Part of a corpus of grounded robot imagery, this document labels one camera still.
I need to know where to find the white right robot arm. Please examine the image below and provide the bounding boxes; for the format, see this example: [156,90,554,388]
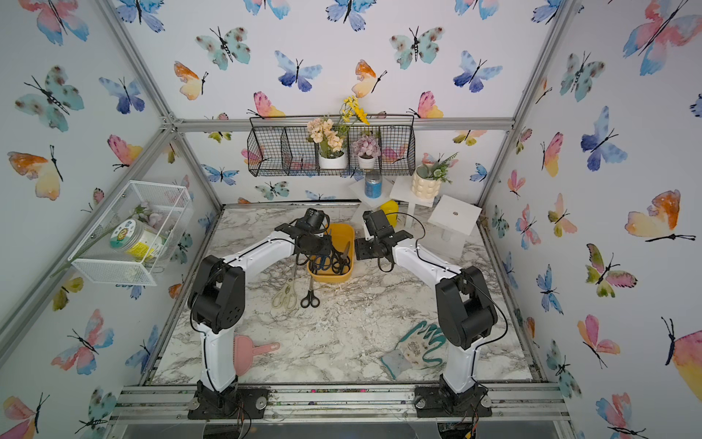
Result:
[356,210,506,395]

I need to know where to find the black handled steel scissors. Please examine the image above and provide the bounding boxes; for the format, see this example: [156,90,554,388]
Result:
[321,249,346,275]

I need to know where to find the pink plastic scoop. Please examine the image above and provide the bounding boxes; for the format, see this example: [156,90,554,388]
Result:
[233,335,281,376]

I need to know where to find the yellow artificial flower stem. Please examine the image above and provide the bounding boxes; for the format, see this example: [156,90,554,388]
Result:
[339,95,369,125]

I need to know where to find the all black scissors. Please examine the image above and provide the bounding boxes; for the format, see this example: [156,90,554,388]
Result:
[331,241,351,275]

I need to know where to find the aluminium front rail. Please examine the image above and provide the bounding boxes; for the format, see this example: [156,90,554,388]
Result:
[110,382,570,424]

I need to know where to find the purple flowers in white pot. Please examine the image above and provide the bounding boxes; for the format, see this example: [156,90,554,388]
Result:
[352,135,381,170]

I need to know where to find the succulent in cream bubble pot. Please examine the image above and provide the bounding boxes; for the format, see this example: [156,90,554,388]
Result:
[411,153,458,200]

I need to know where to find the black wire wall basket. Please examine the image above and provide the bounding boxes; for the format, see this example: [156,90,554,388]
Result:
[243,113,416,177]

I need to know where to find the small black handled scissors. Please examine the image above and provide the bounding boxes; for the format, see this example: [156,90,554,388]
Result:
[300,276,321,309]

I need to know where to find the yellow plastic storage box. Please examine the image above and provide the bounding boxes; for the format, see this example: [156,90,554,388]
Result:
[307,223,355,284]

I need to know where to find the cream flowers in white pot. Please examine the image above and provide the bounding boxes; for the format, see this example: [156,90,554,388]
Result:
[306,117,348,171]

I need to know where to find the yellow plastic canister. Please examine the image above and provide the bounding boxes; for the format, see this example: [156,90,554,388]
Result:
[380,199,399,229]

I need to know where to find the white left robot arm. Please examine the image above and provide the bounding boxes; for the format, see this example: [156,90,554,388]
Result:
[188,208,333,393]

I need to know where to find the beige handled kitchen scissors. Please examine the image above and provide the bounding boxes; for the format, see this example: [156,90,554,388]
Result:
[272,263,298,310]

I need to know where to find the blue handled scissors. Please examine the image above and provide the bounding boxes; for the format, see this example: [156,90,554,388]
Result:
[308,255,333,274]

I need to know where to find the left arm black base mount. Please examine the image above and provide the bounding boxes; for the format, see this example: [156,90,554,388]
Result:
[188,382,270,421]

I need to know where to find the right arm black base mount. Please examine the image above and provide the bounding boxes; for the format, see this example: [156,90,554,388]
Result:
[413,380,493,420]

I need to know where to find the round green labelled tin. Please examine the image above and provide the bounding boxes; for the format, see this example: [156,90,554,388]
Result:
[109,219,166,261]

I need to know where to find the green white work glove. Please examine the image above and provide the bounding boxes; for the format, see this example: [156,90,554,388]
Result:
[380,320,447,380]

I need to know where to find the clear acrylic wall box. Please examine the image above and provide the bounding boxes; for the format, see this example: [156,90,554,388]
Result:
[69,180,193,286]

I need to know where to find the white tiered display stand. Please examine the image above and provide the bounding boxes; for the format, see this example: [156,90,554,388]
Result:
[351,177,482,254]

